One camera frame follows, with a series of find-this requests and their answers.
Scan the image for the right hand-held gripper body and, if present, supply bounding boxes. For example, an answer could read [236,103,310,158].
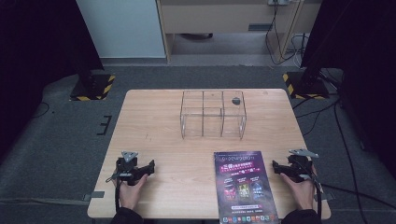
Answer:
[287,147,319,184]

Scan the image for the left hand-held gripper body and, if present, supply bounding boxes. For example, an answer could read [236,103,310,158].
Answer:
[106,150,148,187]

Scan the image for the person's right hand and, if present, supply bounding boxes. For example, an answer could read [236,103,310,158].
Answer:
[279,166,318,212]

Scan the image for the person's left hand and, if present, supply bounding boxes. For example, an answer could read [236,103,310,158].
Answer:
[112,173,149,211]

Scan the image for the purple printed booklet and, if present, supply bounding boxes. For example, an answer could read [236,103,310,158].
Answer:
[213,150,280,224]

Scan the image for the clear acrylic organizer box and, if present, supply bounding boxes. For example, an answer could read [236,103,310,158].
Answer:
[179,90,248,140]

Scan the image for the black yellow striped stand base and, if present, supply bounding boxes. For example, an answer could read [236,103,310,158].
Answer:
[69,73,117,102]
[282,71,331,101]

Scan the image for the black curtain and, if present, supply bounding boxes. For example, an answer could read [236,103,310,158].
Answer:
[300,0,396,171]
[0,0,106,160]

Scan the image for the white cabinet panel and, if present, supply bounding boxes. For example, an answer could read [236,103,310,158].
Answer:
[75,0,167,59]

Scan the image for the light wooden desk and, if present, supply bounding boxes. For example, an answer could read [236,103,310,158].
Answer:
[156,0,323,64]

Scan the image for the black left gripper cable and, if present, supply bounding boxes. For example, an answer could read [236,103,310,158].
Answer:
[114,176,122,214]

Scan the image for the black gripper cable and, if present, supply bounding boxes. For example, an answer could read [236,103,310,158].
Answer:
[306,161,324,220]
[114,176,122,214]

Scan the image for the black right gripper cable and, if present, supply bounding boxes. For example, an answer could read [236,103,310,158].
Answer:
[306,161,324,220]

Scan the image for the black floor cable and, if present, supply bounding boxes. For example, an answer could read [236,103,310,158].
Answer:
[291,92,396,224]

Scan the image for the black hanging cables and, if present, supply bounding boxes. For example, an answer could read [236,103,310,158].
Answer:
[264,0,310,68]

